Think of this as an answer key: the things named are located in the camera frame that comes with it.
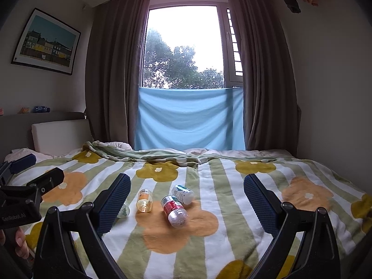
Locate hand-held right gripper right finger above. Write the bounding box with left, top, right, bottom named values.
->
left=243, top=174, right=341, bottom=279

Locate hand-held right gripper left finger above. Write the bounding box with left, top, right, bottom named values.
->
left=33, top=173, right=131, bottom=279

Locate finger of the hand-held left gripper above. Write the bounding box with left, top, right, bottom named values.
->
left=0, top=153, right=37, bottom=181
left=26, top=168, right=65, bottom=204

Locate clear cup with red label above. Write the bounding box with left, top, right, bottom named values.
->
left=161, top=195, right=189, bottom=229

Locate clear cup with orange label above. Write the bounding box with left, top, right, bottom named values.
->
left=136, top=189, right=153, bottom=213

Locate white cup with green label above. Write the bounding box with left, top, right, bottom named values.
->
left=171, top=184, right=195, bottom=205

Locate person's left hand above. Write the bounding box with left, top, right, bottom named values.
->
left=0, top=227, right=30, bottom=260

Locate small white green bottle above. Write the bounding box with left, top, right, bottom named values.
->
left=116, top=200, right=130, bottom=218

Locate white pillow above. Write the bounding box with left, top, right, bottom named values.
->
left=4, top=149, right=56, bottom=164

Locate flower printed striped blanket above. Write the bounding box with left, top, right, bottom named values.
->
left=0, top=141, right=372, bottom=279

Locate grey bed headboard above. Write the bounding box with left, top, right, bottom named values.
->
left=0, top=111, right=95, bottom=155

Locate white headboard cushion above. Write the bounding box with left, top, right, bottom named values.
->
left=31, top=119, right=95, bottom=155

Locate white duvet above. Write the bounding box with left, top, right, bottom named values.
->
left=105, top=142, right=291, bottom=159

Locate light blue cloth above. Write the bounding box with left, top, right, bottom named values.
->
left=134, top=86, right=247, bottom=152

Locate framed picture of houses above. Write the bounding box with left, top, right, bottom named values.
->
left=11, top=7, right=82, bottom=76

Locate brown curtain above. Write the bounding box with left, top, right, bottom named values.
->
left=85, top=0, right=152, bottom=152
left=229, top=0, right=301, bottom=157

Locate window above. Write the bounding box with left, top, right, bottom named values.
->
left=139, top=0, right=245, bottom=90

